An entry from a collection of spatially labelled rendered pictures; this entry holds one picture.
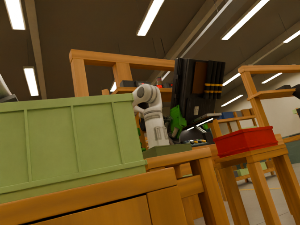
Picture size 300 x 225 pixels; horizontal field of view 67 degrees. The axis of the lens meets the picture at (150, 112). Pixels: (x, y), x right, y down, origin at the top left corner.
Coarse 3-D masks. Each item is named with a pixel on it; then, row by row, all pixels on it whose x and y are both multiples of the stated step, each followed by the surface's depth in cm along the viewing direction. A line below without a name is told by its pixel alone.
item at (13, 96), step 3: (9, 96) 51; (12, 96) 51; (15, 96) 51; (0, 99) 51; (3, 99) 50; (6, 99) 50; (9, 99) 50; (12, 99) 50; (15, 99) 51; (0, 102) 50; (3, 102) 50
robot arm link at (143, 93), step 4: (144, 84) 110; (148, 84) 112; (140, 88) 111; (144, 88) 109; (148, 88) 109; (132, 92) 117; (136, 92) 113; (140, 92) 110; (144, 92) 109; (148, 92) 108; (152, 92) 110; (136, 96) 113; (140, 96) 111; (144, 96) 109; (148, 96) 109; (136, 100) 113; (140, 100) 111; (144, 100) 110; (148, 100) 111; (132, 104) 116; (136, 104) 115
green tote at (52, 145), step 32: (96, 96) 46; (128, 96) 48; (0, 128) 39; (32, 128) 41; (64, 128) 42; (96, 128) 44; (128, 128) 46; (0, 160) 37; (32, 160) 39; (64, 160) 40; (96, 160) 42; (128, 160) 44; (0, 192) 36; (32, 192) 37
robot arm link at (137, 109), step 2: (136, 106) 165; (134, 108) 163; (136, 108) 163; (138, 108) 165; (140, 108) 167; (134, 110) 163; (136, 110) 163; (138, 110) 164; (140, 110) 166; (142, 110) 168; (134, 112) 164; (136, 112) 165; (140, 112) 166; (142, 112) 167; (140, 114) 168; (142, 114) 167; (140, 116) 169; (142, 116) 168
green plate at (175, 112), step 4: (172, 108) 184; (176, 108) 179; (172, 112) 183; (176, 112) 178; (180, 112) 178; (172, 116) 182; (176, 116) 176; (180, 116) 176; (172, 120) 180; (176, 120) 175; (180, 120) 175; (184, 120) 177; (172, 124) 179; (176, 124) 174; (180, 124) 173; (184, 124) 175; (172, 128) 178; (172, 132) 177
